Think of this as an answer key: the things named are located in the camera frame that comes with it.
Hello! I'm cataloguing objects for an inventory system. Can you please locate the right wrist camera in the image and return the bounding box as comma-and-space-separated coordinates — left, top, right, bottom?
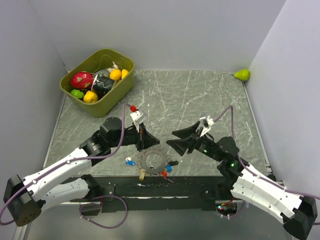
199, 115, 214, 137

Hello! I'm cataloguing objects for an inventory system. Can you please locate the green toy fruit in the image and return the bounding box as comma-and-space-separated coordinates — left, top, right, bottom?
70, 89, 85, 99

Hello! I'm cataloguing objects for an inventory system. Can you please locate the yellow lemon toy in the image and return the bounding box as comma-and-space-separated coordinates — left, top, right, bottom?
121, 69, 129, 80

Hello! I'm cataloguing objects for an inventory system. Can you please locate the olive green plastic bin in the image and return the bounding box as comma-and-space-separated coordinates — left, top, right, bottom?
60, 48, 135, 118

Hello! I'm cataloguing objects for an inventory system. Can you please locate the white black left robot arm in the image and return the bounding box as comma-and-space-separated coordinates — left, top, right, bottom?
3, 117, 160, 227

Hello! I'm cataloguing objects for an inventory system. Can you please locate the yellow key tag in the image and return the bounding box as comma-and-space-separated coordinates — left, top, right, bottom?
138, 169, 146, 181

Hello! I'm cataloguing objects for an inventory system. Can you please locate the metal disc with key rings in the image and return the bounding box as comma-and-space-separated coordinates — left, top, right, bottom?
137, 145, 170, 176

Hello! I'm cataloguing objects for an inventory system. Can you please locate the red key tag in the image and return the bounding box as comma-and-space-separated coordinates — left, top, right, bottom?
161, 171, 173, 183

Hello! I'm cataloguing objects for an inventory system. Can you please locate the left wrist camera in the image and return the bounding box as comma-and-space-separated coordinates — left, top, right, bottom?
129, 105, 148, 133

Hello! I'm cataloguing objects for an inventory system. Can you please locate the green pear toy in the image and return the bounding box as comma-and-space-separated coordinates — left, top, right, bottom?
233, 69, 251, 82

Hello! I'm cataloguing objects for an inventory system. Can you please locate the orange toy fruit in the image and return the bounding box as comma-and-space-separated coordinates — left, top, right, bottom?
109, 69, 122, 81

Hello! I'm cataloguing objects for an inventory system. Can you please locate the black wrapped cylinder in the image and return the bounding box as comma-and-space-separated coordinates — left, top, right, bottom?
91, 74, 116, 93

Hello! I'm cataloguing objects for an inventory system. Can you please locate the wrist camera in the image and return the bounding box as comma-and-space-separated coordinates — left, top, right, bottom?
199, 115, 214, 137
129, 105, 148, 133

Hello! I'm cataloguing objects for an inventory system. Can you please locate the dark blue key tag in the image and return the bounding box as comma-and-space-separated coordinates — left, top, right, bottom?
166, 164, 172, 173

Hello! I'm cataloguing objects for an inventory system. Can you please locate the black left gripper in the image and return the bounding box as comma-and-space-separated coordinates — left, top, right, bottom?
109, 120, 160, 152

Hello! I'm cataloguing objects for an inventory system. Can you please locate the yellow bell pepper toy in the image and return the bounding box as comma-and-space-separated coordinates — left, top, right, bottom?
83, 90, 99, 104

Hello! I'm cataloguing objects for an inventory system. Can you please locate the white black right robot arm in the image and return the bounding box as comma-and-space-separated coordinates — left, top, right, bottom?
166, 121, 318, 240

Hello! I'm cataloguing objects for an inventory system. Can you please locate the black key tag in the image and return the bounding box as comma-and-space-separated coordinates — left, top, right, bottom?
168, 161, 179, 166

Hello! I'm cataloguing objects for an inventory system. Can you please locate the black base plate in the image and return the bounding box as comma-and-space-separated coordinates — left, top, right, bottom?
95, 176, 240, 213

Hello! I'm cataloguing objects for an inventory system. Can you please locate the red dragon fruit toy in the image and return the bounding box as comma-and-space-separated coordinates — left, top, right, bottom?
71, 71, 95, 90

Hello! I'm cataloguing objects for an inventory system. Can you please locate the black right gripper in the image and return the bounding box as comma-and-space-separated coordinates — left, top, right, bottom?
165, 120, 223, 162

